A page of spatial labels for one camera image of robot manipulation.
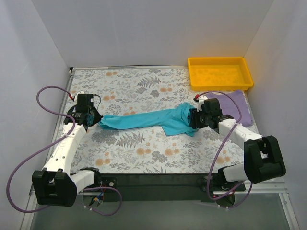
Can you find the yellow plastic tray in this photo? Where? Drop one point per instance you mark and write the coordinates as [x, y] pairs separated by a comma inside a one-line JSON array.
[[219, 74]]

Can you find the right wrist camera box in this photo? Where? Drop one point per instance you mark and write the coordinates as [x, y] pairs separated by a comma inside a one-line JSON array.
[[199, 99]]

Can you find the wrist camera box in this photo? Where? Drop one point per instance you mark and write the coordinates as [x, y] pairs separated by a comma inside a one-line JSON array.
[[199, 99], [74, 97]]

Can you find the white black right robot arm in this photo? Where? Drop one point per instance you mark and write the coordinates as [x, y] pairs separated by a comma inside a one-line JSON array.
[[262, 155]]

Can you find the teal t shirt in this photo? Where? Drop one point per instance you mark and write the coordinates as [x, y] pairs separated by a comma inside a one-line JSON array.
[[173, 121]]

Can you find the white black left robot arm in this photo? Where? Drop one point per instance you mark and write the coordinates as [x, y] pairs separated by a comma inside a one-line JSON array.
[[55, 185]]

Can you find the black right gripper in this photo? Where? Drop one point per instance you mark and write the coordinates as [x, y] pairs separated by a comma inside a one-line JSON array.
[[194, 119]]

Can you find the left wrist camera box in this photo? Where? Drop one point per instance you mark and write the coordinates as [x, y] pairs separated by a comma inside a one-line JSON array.
[[74, 97]]

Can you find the aluminium table frame rail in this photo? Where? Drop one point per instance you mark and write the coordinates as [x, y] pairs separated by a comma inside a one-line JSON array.
[[266, 208]]

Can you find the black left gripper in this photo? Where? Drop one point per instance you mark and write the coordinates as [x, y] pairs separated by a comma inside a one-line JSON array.
[[95, 117]]

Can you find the floral patterned table mat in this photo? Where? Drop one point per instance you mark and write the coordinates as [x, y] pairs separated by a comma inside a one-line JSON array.
[[146, 150]]

